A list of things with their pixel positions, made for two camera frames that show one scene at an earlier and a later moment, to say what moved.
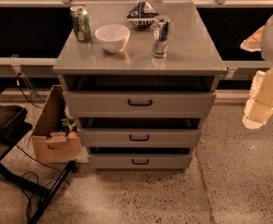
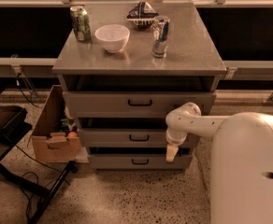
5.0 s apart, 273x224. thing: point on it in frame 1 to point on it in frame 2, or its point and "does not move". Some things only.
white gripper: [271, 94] to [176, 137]
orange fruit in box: [72, 134] does not move
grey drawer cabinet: [140, 95] does not move
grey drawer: [139, 137] does not move
